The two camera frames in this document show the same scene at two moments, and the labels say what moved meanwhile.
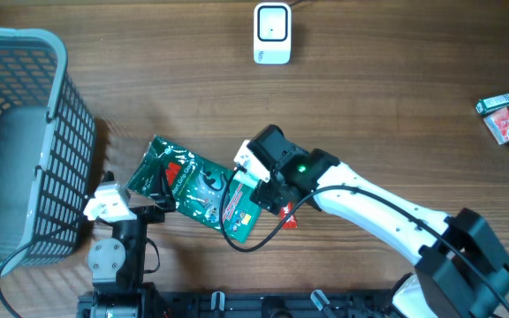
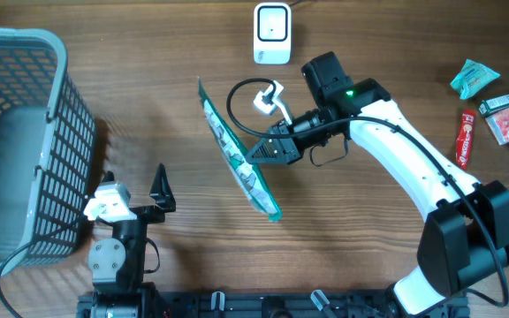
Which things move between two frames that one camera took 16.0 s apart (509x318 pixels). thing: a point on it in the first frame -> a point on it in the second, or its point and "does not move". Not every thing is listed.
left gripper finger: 109,177 does not move
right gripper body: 265,193 -> 292,151
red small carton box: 504,126 does not move
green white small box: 488,104 does not move
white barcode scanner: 272,33 does not move
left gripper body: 149,215 does not move
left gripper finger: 163,193 does not move
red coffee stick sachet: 291,223 -> 465,140
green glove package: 216,195 -> 231,147
